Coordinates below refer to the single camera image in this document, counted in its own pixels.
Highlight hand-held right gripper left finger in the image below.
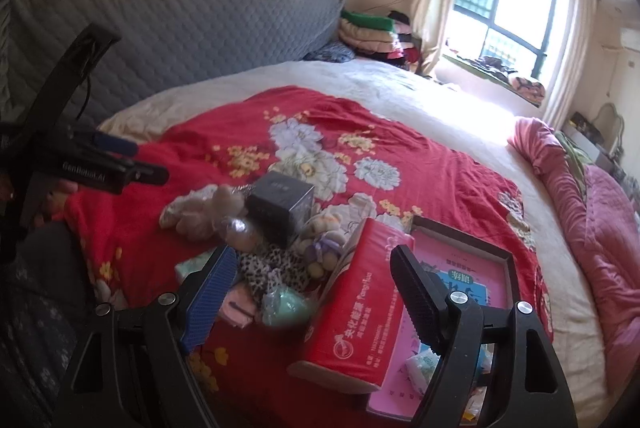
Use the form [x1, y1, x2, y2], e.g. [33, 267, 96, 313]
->
[52, 244, 239, 428]

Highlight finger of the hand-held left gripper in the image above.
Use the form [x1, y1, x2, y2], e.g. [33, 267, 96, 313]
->
[105, 157, 170, 196]
[70, 128, 140, 157]

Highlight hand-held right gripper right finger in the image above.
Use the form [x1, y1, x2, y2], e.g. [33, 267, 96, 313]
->
[389, 245, 581, 428]

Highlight red and white tissue pack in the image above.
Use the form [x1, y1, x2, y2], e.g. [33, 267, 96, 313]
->
[287, 217, 417, 395]

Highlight white teddy bear purple bow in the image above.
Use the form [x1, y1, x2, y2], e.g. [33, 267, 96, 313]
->
[299, 212, 352, 280]

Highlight person's left hand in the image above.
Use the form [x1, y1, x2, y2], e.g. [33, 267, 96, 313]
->
[47, 178, 80, 199]

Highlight pink folded cloth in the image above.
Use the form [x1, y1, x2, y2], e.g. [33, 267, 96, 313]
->
[219, 290, 259, 330]

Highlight light green tissue packet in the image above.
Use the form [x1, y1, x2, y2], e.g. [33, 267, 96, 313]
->
[174, 250, 217, 282]

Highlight pink printed booklet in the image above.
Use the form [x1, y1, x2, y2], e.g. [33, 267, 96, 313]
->
[414, 232, 509, 310]

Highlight small white tissue packet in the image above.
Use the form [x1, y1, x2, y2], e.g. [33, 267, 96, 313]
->
[403, 347, 442, 385]

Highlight red floral blanket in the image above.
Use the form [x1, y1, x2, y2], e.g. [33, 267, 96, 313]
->
[45, 85, 554, 428]

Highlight cream plush toy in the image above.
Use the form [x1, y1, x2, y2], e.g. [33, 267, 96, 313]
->
[159, 184, 247, 242]

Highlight leopard print cloth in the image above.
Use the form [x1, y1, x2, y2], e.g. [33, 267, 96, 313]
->
[237, 242, 317, 305]

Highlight plush toy in clear bag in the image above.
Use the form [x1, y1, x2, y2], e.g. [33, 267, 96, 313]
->
[220, 215, 264, 255]

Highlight mint green sponge in bag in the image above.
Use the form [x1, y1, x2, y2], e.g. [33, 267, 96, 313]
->
[259, 285, 317, 330]

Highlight black square box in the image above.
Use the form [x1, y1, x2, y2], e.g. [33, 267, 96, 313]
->
[245, 171, 316, 250]

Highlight grey quilted headboard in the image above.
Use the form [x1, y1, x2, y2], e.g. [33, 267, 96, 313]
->
[0, 0, 352, 144]

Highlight pink quilt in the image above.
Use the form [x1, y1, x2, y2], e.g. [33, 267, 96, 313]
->
[507, 117, 640, 409]

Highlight dark blue patterned cloth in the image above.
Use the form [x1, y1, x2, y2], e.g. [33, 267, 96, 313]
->
[304, 40, 357, 65]

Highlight floral cushion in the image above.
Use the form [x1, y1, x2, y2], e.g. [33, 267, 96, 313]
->
[509, 75, 547, 107]

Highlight clothes on windowsill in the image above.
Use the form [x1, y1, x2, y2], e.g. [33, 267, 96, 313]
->
[445, 39, 518, 84]

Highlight vanity mirror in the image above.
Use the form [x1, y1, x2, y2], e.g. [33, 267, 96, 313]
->
[592, 102, 627, 155]

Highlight pile of folded clothes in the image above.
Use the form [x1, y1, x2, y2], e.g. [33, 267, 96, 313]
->
[337, 8, 427, 70]

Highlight black cable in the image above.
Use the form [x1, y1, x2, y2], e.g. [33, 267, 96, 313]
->
[77, 73, 94, 125]

